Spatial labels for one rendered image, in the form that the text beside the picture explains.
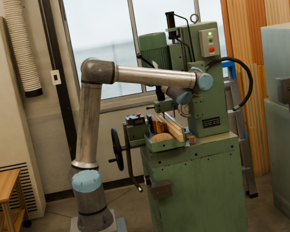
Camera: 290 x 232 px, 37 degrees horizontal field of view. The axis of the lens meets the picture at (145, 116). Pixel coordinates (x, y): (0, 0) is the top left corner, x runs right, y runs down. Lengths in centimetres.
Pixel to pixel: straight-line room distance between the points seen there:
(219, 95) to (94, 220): 115
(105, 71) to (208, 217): 127
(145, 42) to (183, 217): 113
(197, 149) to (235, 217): 55
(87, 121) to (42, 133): 190
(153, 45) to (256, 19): 171
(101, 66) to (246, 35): 222
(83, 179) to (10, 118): 176
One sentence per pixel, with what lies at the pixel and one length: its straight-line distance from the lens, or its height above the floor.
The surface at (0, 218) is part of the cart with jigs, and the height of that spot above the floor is 20.
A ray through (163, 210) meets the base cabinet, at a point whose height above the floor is 42.
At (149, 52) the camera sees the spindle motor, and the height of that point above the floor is 140.
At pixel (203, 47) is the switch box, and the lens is 265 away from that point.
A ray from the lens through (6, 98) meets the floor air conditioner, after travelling 379.
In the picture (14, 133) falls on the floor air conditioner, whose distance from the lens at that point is 385.
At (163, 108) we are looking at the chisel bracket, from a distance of 276.
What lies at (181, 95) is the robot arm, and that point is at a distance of 236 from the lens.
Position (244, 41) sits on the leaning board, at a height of 124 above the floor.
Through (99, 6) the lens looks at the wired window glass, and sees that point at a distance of 405.
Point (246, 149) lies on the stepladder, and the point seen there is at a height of 42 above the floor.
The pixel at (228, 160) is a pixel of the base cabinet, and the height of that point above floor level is 65.
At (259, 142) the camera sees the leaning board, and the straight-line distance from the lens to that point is 412.
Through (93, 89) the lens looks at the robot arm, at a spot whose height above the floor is 130.
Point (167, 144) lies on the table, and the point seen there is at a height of 87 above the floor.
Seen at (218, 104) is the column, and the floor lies 100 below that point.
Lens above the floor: 164
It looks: 14 degrees down
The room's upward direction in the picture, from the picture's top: 9 degrees counter-clockwise
